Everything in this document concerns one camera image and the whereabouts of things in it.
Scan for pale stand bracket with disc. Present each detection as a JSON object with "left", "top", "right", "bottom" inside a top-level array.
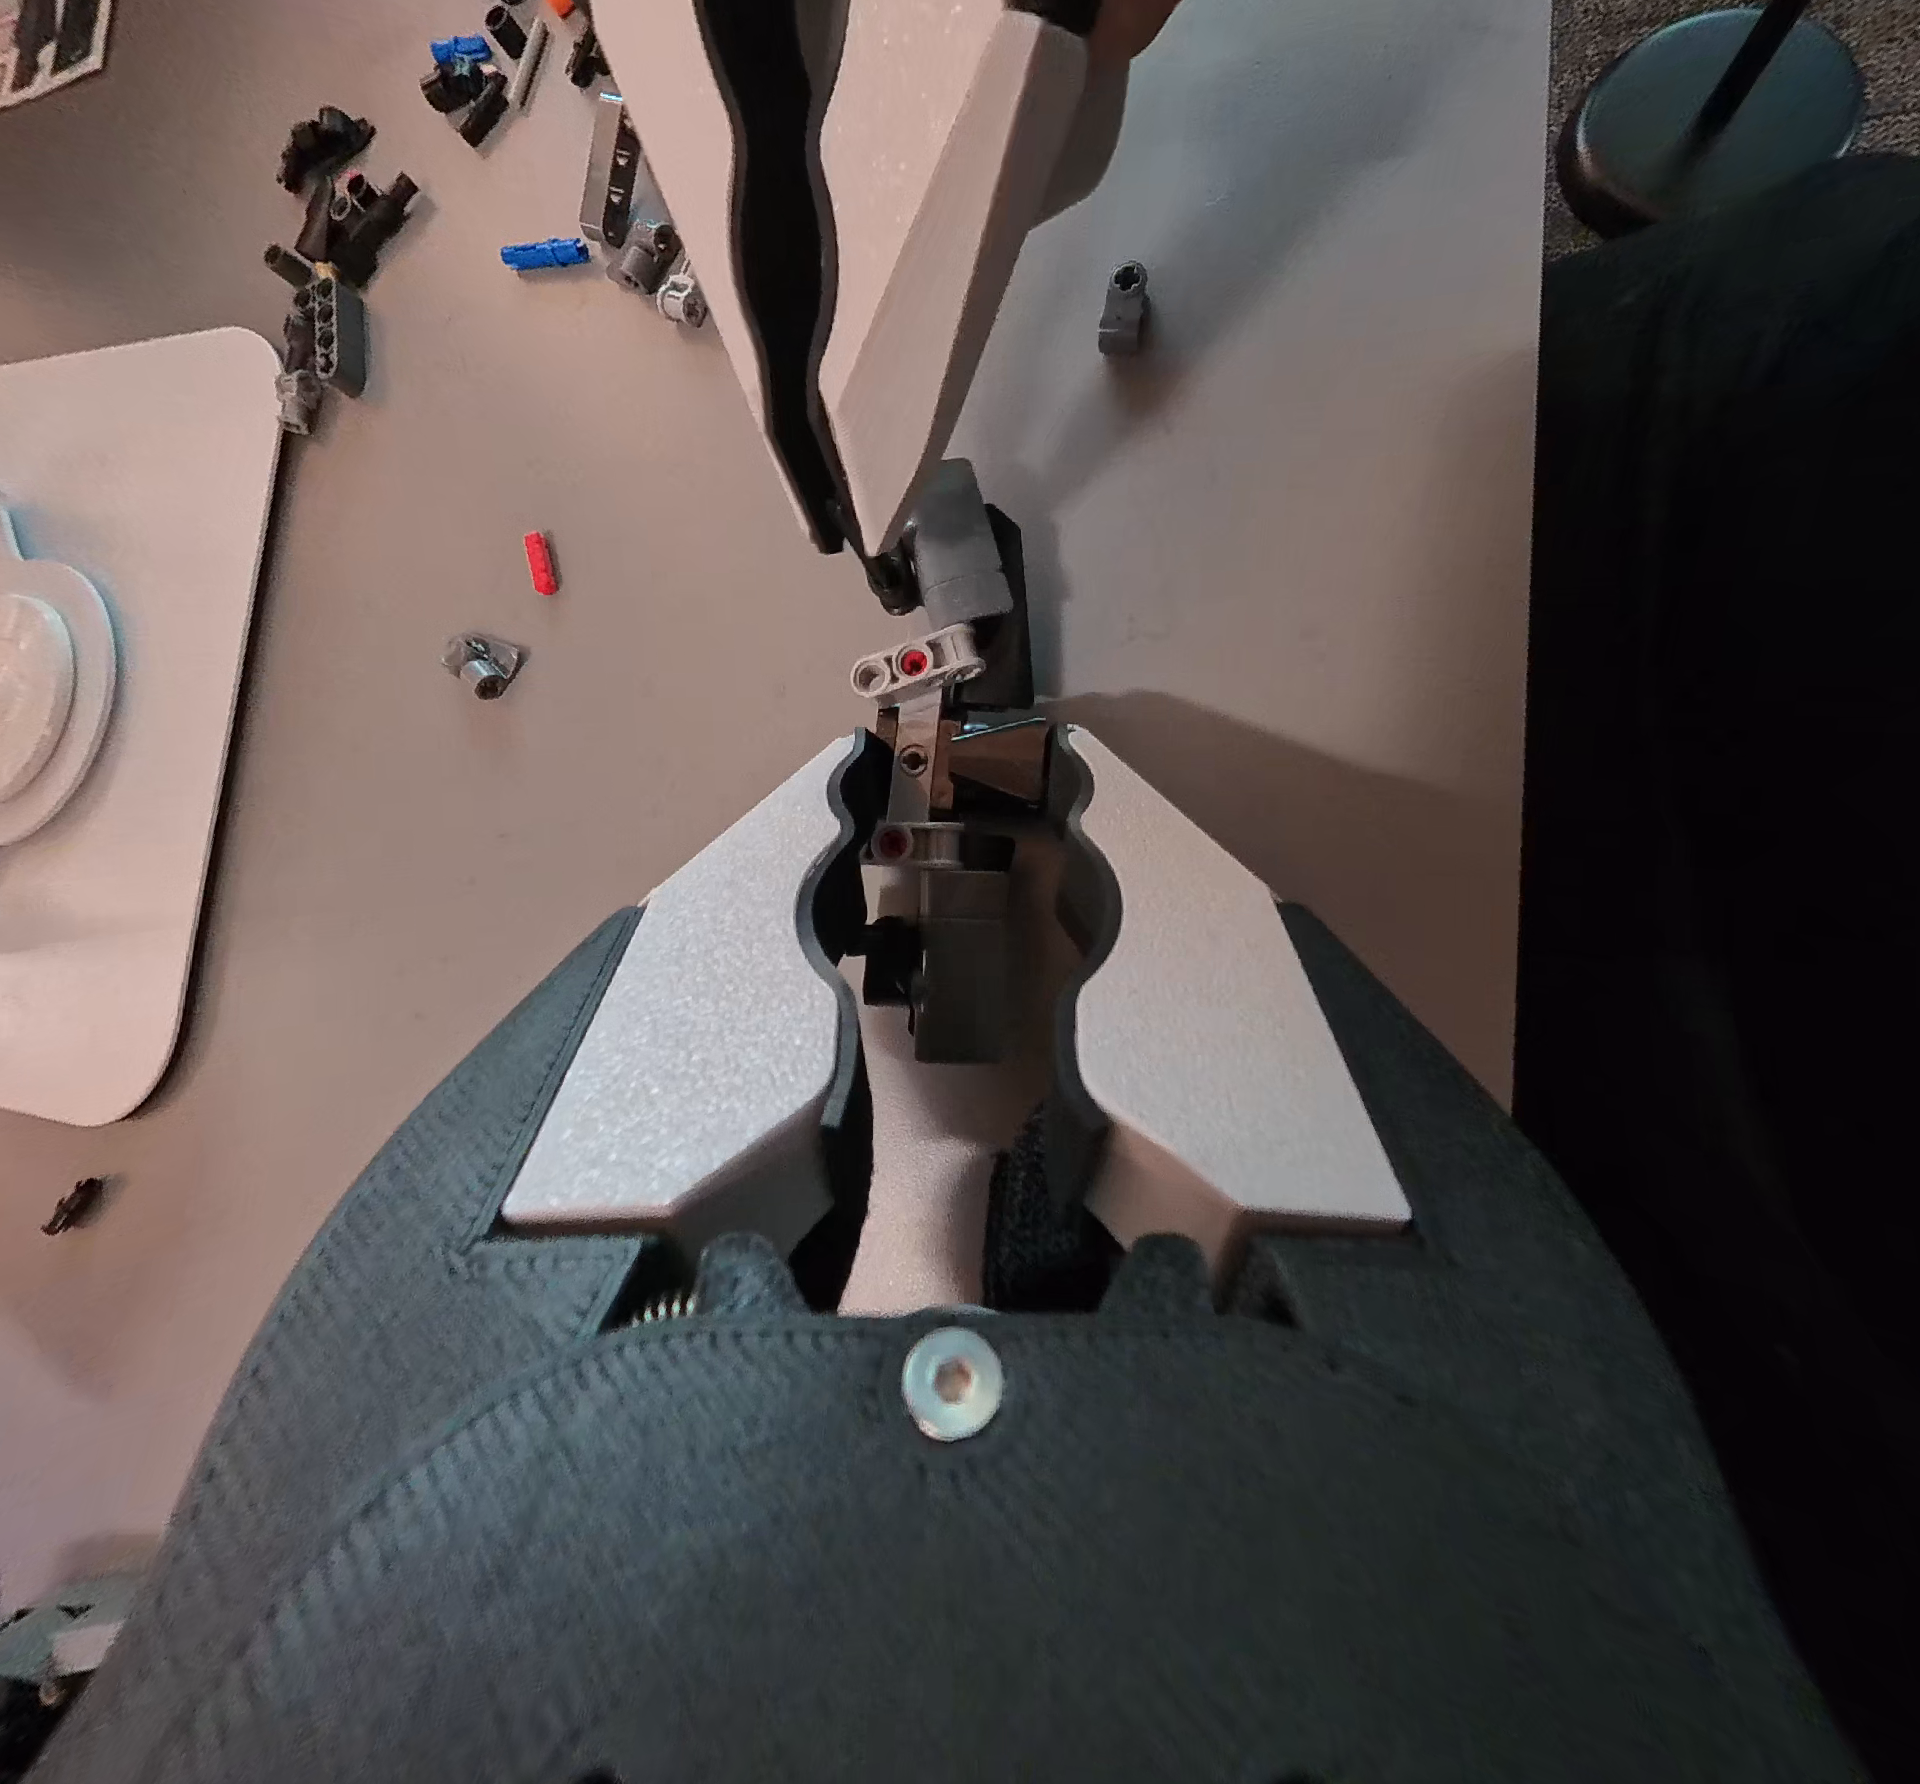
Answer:
[{"left": 0, "top": 509, "right": 120, "bottom": 849}]

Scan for lego pieces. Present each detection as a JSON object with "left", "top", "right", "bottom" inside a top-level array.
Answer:
[{"left": 268, "top": 0, "right": 713, "bottom": 435}]

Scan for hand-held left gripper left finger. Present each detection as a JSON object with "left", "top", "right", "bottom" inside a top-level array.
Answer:
[{"left": 502, "top": 732, "right": 871, "bottom": 1233}]

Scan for grey black lego assembly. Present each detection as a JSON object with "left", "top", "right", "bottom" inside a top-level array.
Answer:
[{"left": 850, "top": 457, "right": 1074, "bottom": 1066}]

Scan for grey round floor base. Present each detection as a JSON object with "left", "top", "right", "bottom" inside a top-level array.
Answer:
[{"left": 1560, "top": 9, "right": 1868, "bottom": 241}]

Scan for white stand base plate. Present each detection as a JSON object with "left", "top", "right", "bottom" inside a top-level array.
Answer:
[{"left": 0, "top": 326, "right": 287, "bottom": 1128}]

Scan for tray of sorted parts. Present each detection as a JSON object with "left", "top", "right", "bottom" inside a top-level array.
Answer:
[{"left": 0, "top": 1575, "right": 138, "bottom": 1727}]

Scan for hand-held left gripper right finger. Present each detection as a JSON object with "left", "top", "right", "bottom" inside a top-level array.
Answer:
[{"left": 1050, "top": 726, "right": 1415, "bottom": 1241}]

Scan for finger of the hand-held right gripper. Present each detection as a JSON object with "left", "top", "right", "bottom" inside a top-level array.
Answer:
[
  {"left": 816, "top": 0, "right": 1093, "bottom": 593},
  {"left": 524, "top": 0, "right": 849, "bottom": 560}
]

